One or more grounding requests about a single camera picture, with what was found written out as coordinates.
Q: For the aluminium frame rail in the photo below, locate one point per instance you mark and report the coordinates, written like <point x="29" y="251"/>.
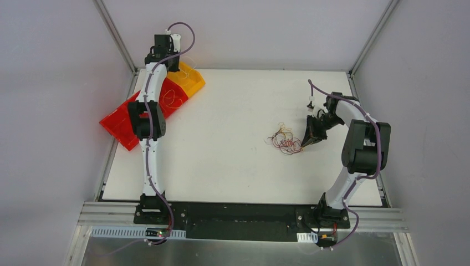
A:
<point x="186" y="214"/>

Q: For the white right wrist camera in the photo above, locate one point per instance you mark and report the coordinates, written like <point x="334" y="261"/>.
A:
<point x="313" y="107"/>

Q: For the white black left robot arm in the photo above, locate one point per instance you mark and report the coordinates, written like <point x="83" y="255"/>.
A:
<point x="146" y="116"/>

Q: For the yellow plastic bin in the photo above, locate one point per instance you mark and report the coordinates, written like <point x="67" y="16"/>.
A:
<point x="188" y="78"/>

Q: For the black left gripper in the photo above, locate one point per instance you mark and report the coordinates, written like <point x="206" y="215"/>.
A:
<point x="171" y="63"/>

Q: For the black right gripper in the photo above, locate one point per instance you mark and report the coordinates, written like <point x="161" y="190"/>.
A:
<point x="318" y="124"/>

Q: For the left controller board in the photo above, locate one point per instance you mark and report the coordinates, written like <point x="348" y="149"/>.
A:
<point x="156" y="232"/>

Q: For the right controller board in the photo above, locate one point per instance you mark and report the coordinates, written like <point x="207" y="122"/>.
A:
<point x="326" y="241"/>

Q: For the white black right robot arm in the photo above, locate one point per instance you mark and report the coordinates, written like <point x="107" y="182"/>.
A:
<point x="363" y="156"/>

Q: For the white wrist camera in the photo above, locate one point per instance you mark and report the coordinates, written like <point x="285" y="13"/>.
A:
<point x="175" y="42"/>
<point x="313" y="107"/>

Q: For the red plastic bin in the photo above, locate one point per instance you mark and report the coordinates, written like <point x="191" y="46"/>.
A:
<point x="118" y="123"/>

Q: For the controller board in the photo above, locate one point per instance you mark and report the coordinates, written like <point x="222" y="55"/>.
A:
<point x="156" y="232"/>
<point x="326" y="241"/>

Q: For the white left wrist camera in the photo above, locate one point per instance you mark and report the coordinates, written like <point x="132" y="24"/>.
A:
<point x="175" y="42"/>

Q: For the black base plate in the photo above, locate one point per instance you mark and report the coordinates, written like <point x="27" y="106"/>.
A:
<point x="239" y="222"/>

